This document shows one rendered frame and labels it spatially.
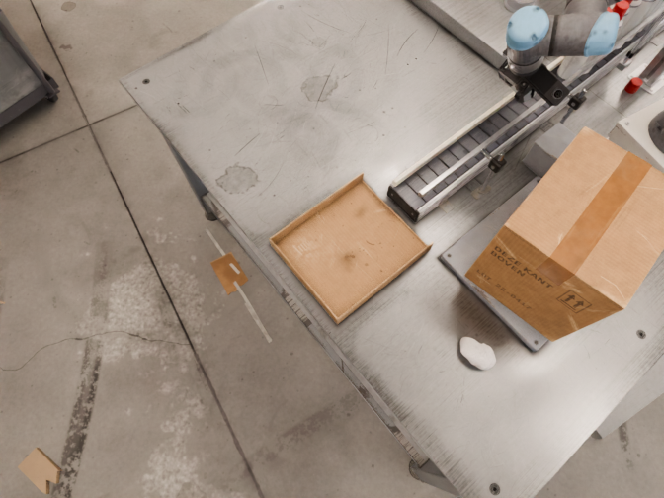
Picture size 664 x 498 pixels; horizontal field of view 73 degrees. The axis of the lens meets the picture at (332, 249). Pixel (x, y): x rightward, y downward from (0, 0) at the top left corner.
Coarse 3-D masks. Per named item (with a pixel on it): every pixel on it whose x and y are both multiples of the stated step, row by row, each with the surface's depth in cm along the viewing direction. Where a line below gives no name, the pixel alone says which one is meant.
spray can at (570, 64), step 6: (612, 12) 108; (564, 60) 123; (570, 60) 121; (576, 60) 120; (582, 60) 120; (564, 66) 123; (570, 66) 122; (576, 66) 122; (558, 72) 126; (564, 72) 124; (570, 72) 124; (564, 78) 126
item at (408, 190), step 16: (640, 32) 134; (624, 48) 132; (560, 80) 127; (576, 80) 127; (496, 112) 122; (512, 112) 122; (480, 128) 120; (496, 128) 120; (512, 128) 120; (464, 144) 118; (496, 144) 118; (432, 160) 116; (448, 160) 116; (480, 160) 116; (416, 176) 114; (432, 176) 114; (400, 192) 112; (416, 192) 112; (432, 192) 112; (416, 208) 110
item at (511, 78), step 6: (504, 54) 102; (504, 66) 107; (498, 72) 109; (504, 72) 107; (510, 72) 106; (516, 72) 100; (534, 72) 99; (504, 78) 109; (510, 78) 106; (516, 78) 106; (510, 84) 110; (516, 84) 106; (522, 84) 105; (528, 84) 105; (522, 90) 106; (528, 90) 108
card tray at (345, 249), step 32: (352, 192) 117; (320, 224) 113; (352, 224) 113; (384, 224) 113; (288, 256) 110; (320, 256) 110; (352, 256) 110; (384, 256) 110; (416, 256) 106; (320, 288) 107; (352, 288) 107
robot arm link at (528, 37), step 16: (512, 16) 87; (528, 16) 85; (544, 16) 84; (512, 32) 86; (528, 32) 85; (544, 32) 85; (512, 48) 90; (528, 48) 87; (544, 48) 87; (528, 64) 94
